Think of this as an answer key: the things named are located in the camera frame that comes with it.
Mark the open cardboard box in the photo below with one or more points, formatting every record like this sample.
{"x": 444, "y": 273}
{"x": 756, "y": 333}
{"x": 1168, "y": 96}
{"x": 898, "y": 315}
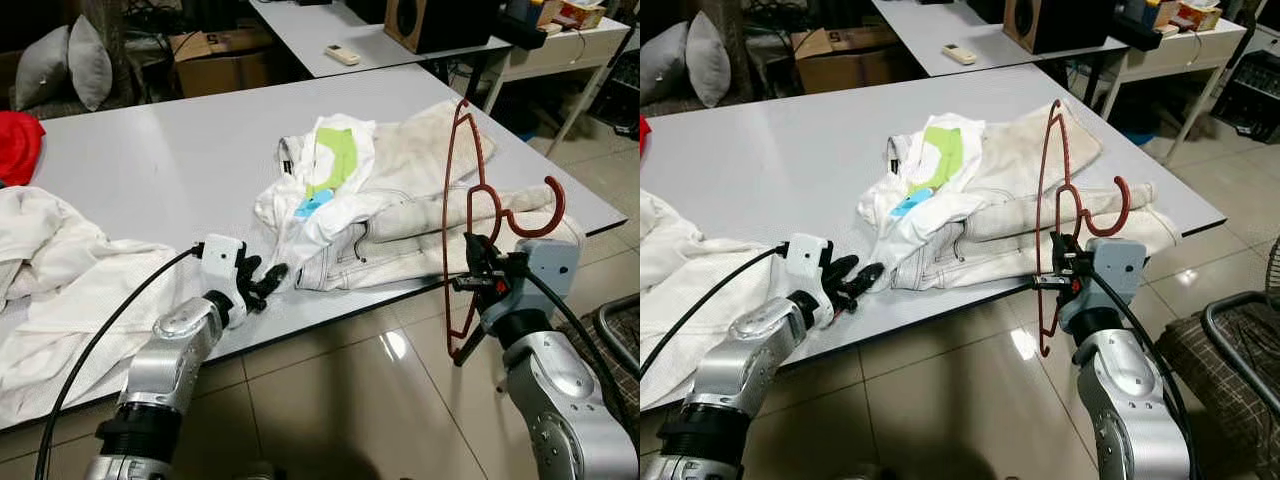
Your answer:
{"x": 225, "y": 70}
{"x": 845, "y": 68}

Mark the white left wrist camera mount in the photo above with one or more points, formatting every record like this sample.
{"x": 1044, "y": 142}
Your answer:
{"x": 222, "y": 258}
{"x": 808, "y": 258}

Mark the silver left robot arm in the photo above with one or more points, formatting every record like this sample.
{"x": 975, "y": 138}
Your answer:
{"x": 170, "y": 350}
{"x": 745, "y": 350}

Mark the grey pillow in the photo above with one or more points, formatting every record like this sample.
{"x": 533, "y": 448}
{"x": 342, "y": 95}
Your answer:
{"x": 92, "y": 62}
{"x": 710, "y": 60}
{"x": 662, "y": 65}
{"x": 40, "y": 70}

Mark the wooden black speaker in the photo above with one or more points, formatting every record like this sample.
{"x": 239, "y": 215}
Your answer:
{"x": 1060, "y": 25}
{"x": 440, "y": 25}

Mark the white crumpled cloth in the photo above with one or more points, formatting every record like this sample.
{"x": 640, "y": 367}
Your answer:
{"x": 60, "y": 300}
{"x": 690, "y": 340}

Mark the white remote control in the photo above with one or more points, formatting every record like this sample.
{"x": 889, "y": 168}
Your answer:
{"x": 960, "y": 54}
{"x": 342, "y": 55}

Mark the black box device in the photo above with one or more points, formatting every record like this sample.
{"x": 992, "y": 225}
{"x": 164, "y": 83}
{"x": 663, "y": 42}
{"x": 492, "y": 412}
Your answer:
{"x": 522, "y": 28}
{"x": 1140, "y": 30}

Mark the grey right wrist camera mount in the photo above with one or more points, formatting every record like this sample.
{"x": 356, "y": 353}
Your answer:
{"x": 1115, "y": 275}
{"x": 550, "y": 270}

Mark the small white side table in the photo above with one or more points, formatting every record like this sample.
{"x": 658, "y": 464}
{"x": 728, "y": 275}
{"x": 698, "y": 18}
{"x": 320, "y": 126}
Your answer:
{"x": 1180, "y": 50}
{"x": 570, "y": 48}

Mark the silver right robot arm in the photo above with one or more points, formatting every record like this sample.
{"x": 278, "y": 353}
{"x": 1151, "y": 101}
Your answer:
{"x": 560, "y": 400}
{"x": 1130, "y": 410}

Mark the red plastic hanger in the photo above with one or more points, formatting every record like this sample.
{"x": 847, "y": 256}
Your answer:
{"x": 561, "y": 205}
{"x": 1127, "y": 205}

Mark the colourful snack box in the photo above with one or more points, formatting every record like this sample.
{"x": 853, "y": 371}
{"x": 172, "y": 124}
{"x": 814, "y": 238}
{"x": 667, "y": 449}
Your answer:
{"x": 580, "y": 14}
{"x": 1195, "y": 14}

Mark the red cloth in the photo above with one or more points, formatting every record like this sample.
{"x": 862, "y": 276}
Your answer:
{"x": 18, "y": 150}
{"x": 645, "y": 128}

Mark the checkered cushion chair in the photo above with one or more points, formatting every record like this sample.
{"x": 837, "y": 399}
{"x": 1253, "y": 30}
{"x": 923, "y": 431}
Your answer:
{"x": 1230, "y": 370}
{"x": 620, "y": 340}

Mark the black plastic crate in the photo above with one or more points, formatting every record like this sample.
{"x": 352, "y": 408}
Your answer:
{"x": 1250, "y": 95}
{"x": 618, "y": 95}

